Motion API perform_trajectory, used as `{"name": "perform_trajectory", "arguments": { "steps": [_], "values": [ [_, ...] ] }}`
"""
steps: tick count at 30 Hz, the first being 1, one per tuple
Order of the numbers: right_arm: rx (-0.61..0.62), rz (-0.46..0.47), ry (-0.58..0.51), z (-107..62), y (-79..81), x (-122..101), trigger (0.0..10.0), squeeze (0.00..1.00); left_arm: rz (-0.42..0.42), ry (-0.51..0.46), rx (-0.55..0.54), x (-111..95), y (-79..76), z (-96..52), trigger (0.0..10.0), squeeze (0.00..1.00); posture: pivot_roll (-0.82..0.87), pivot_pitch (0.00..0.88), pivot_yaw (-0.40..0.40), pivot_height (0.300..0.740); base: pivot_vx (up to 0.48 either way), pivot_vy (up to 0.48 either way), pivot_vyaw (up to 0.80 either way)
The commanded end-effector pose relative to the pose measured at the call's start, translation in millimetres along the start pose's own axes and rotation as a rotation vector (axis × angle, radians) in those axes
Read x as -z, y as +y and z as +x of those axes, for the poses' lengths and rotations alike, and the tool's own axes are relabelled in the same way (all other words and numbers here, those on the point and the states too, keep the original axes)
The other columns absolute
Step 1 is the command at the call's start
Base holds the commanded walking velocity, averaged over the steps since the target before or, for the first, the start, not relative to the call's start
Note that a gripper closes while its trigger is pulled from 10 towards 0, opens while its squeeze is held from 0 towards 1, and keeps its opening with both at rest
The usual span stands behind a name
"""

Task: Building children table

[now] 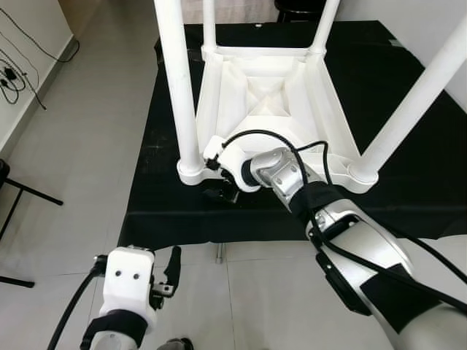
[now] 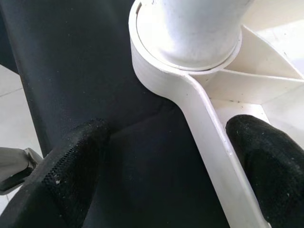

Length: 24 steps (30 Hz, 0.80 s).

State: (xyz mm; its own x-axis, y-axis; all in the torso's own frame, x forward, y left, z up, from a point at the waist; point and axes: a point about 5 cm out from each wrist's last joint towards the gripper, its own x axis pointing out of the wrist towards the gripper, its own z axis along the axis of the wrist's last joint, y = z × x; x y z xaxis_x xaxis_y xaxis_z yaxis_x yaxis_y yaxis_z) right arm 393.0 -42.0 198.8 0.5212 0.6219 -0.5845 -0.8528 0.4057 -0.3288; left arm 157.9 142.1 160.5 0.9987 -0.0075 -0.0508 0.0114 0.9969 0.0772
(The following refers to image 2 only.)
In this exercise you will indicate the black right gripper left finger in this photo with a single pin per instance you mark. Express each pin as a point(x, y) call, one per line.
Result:
point(59, 185)

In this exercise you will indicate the white plastic table leg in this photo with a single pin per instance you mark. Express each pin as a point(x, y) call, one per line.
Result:
point(194, 31)

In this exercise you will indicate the black tablecloth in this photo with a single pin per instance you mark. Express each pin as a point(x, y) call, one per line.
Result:
point(83, 71)

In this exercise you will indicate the grey robot left foot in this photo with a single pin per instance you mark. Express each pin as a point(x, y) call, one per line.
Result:
point(14, 161)

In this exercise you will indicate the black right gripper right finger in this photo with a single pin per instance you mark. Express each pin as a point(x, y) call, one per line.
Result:
point(273, 171)

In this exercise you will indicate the white plastic children table top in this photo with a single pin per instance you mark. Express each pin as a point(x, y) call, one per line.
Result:
point(209, 142)

